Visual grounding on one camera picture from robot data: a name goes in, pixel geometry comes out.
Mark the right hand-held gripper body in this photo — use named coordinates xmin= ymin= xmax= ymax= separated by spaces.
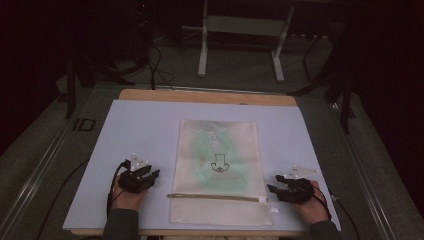
xmin=276 ymin=165 xmax=320 ymax=205

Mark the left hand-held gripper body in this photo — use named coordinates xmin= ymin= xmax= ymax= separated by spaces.
xmin=117 ymin=153 xmax=157 ymax=195

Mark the white mesh zipper bag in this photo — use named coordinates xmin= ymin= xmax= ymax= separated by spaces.
xmin=168 ymin=119 xmax=280 ymax=227

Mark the person's left hand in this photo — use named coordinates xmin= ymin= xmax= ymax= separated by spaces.
xmin=109 ymin=181 xmax=148 ymax=213

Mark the person's right hand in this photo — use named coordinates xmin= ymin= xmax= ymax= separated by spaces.
xmin=295 ymin=180 xmax=332 ymax=225

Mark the light blue table mat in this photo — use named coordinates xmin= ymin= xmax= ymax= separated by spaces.
xmin=62 ymin=99 xmax=342 ymax=232

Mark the green cloth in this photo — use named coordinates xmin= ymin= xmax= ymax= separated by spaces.
xmin=190 ymin=121 xmax=249 ymax=196

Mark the wooden table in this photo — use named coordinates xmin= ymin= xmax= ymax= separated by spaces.
xmin=70 ymin=88 xmax=310 ymax=238

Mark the black tripod stand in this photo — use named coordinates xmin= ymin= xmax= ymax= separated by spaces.
xmin=63 ymin=39 xmax=149 ymax=120
xmin=288 ymin=16 xmax=358 ymax=135

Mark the white metal stand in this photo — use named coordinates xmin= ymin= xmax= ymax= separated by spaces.
xmin=181 ymin=0 xmax=297 ymax=84

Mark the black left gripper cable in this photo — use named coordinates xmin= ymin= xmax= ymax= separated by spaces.
xmin=106 ymin=159 xmax=132 ymax=216

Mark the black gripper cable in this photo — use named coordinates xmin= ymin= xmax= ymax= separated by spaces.
xmin=311 ymin=184 xmax=333 ymax=221
xmin=106 ymin=159 xmax=132 ymax=216

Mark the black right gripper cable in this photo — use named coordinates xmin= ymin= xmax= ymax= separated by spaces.
xmin=311 ymin=184 xmax=333 ymax=221

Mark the black cable with silver plug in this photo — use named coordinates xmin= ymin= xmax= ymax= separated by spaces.
xmin=329 ymin=193 xmax=362 ymax=240

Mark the metal floor rail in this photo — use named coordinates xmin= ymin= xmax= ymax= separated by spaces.
xmin=0 ymin=116 xmax=79 ymax=240
xmin=328 ymin=101 xmax=399 ymax=240

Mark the black floor cable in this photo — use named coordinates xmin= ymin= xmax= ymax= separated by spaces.
xmin=34 ymin=157 xmax=91 ymax=240

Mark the bundle of black floor cables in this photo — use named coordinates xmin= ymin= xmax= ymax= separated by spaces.
xmin=145 ymin=39 xmax=177 ymax=92

